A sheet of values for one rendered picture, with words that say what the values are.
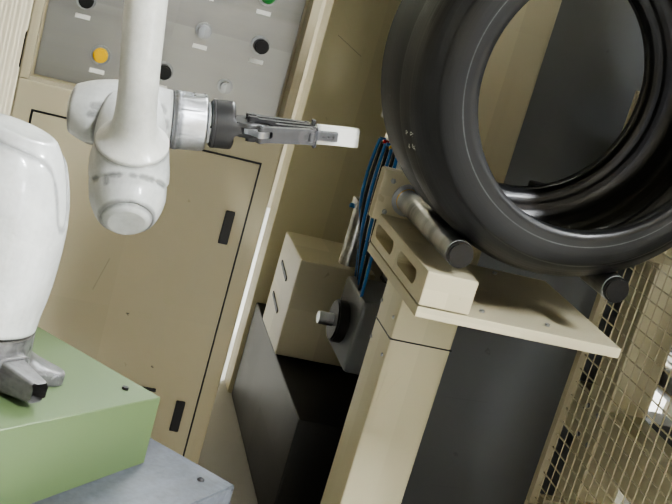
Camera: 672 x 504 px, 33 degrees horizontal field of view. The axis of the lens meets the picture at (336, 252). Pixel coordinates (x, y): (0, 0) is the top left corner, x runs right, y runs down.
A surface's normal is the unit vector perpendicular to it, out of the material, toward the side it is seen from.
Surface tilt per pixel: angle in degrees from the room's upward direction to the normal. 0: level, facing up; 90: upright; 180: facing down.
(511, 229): 100
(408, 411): 90
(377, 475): 90
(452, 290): 90
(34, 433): 90
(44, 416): 4
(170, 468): 0
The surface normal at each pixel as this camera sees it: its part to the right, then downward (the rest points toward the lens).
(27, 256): 0.72, 0.32
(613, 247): 0.21, 0.47
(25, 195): 0.62, 0.08
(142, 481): 0.27, -0.93
